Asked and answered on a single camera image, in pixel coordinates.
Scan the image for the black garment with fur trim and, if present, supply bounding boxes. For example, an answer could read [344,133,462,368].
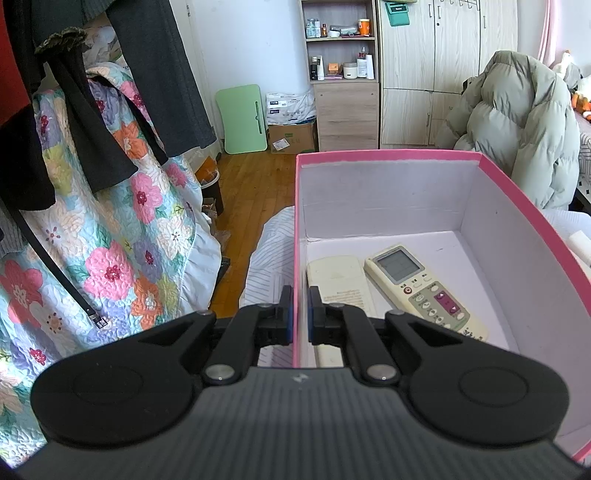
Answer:
[34,28,140,195]

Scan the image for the trash bin with orange bag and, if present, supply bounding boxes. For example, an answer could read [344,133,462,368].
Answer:
[196,156,223,216]

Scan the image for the wooden shelf cabinet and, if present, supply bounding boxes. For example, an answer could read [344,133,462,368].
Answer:
[300,0,382,153]

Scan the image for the black belt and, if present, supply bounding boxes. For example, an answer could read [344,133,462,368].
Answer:
[0,198,110,329]

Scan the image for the floral quilt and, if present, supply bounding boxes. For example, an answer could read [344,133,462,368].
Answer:
[0,62,227,468]

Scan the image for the pink curtain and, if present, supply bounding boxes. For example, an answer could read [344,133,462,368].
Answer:
[537,0,560,65]

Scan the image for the black hanging garment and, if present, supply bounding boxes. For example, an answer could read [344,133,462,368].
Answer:
[0,90,57,214]

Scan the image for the cream remote control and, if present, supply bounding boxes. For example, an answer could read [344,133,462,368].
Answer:
[307,255,377,367]

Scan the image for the brown cardboard box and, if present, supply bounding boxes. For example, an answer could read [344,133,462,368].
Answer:
[268,120,317,155]

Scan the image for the white remote with display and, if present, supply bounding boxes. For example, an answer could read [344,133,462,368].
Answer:
[364,245,488,342]

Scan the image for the red hanging garment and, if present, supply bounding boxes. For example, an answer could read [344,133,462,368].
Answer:
[0,0,34,126]

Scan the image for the green folding table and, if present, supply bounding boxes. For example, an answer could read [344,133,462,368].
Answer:
[215,84,269,155]

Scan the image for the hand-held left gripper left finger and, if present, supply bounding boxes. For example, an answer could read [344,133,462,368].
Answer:
[139,285,294,387]

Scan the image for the dark grey hanging coat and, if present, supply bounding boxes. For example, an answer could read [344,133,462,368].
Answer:
[107,0,219,168]

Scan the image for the green wall organizer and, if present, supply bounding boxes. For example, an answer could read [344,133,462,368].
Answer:
[384,0,410,27]

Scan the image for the pink cardboard box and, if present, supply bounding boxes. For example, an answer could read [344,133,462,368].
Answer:
[294,149,591,462]

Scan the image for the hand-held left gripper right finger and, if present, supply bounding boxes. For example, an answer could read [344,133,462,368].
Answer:
[308,285,465,387]

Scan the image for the white tissue packages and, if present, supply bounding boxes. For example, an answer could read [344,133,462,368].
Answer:
[265,90,317,126]

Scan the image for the plush toys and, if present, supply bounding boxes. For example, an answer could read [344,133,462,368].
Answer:
[551,50,591,121]

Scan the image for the grey-green puffer jacket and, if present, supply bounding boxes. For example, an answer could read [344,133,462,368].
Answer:
[434,50,583,211]

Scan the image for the striped white bedsheet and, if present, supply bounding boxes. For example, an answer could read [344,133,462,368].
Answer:
[238,205,297,315]

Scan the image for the light wooden wardrobe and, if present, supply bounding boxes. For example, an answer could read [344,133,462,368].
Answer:
[376,0,522,151]

